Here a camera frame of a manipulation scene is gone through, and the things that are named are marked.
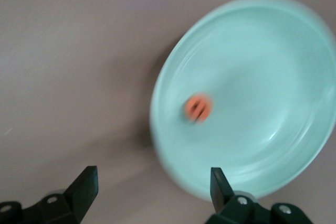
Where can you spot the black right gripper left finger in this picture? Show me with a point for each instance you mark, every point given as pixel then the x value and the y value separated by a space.
pixel 78 195

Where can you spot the mint green plate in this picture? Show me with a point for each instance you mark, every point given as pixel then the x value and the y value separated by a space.
pixel 249 64

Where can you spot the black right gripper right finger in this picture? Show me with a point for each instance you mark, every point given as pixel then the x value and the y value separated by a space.
pixel 225 208

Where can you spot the orange foam letter e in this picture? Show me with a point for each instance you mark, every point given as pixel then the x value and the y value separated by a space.
pixel 190 106

